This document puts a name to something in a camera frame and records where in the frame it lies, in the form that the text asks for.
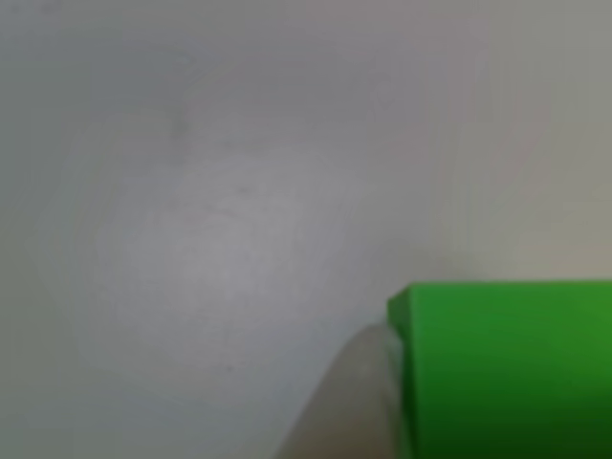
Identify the green cube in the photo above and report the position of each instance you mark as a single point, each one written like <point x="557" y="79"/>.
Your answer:
<point x="502" y="373"/>

